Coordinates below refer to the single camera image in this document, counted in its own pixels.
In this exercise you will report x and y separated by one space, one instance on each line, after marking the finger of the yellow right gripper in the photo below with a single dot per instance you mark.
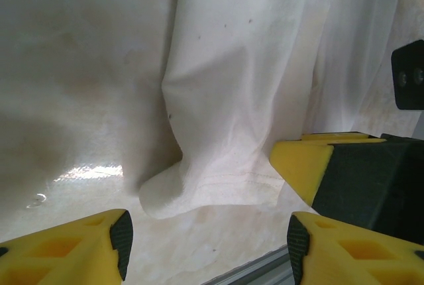
338 136
364 182

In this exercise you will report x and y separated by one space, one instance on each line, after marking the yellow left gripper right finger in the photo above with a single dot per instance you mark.
357 258

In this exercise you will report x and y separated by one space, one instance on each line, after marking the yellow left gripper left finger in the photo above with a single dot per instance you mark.
59 255

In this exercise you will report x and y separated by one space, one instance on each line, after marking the white t-shirt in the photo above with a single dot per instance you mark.
248 66

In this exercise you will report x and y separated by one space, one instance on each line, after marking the aluminium mounting rail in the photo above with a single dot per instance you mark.
258 268

